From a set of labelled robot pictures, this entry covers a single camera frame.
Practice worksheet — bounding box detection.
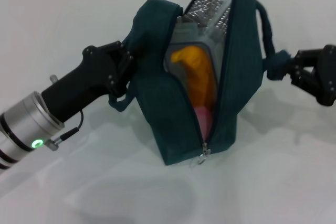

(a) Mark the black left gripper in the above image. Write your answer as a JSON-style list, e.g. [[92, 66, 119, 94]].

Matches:
[[41, 40, 135, 124]]

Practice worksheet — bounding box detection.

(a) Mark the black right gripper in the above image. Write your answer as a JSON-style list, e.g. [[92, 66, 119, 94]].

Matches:
[[289, 44, 336, 107]]

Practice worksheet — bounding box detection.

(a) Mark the dark teal fabric bag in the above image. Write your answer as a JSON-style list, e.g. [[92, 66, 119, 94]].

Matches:
[[108, 0, 292, 167]]

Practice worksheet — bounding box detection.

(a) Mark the yellow banana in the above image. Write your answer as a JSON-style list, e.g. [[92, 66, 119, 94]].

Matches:
[[170, 46, 216, 110]]

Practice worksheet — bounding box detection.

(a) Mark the clear container with blue rim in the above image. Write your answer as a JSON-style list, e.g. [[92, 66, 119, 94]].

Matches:
[[163, 15, 220, 109]]

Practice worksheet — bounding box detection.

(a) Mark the pink peach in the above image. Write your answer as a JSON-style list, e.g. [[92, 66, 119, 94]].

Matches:
[[194, 105, 214, 140]]

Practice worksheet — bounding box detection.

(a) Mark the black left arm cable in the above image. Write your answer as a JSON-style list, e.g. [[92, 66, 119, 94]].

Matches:
[[44, 110, 85, 153]]

